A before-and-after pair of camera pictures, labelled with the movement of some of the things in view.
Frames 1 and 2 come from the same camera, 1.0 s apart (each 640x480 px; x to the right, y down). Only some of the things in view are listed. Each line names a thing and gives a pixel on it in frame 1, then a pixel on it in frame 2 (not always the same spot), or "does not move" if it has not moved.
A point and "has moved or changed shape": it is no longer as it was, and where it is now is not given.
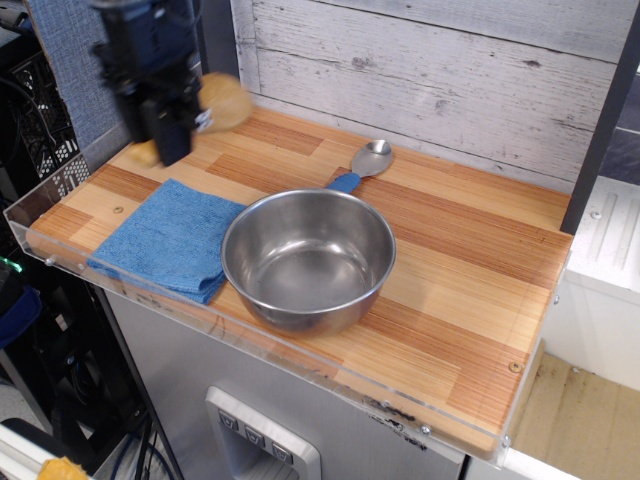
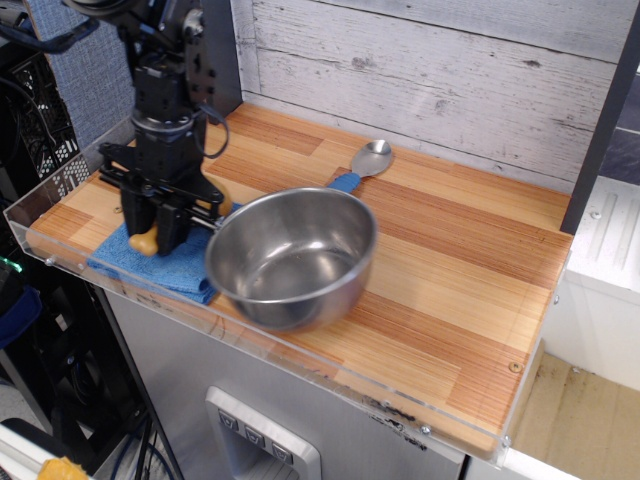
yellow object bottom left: x=62 y=468 does not move
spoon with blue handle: x=370 y=158 does not move
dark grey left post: x=217 y=37 does not move
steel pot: x=309 y=262 has moved or changed shape
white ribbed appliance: x=595 y=322 does not move
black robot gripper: x=150 y=51 -> x=167 y=165
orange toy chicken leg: x=228 y=101 -> x=146 y=242
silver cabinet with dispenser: x=222 y=414 does not move
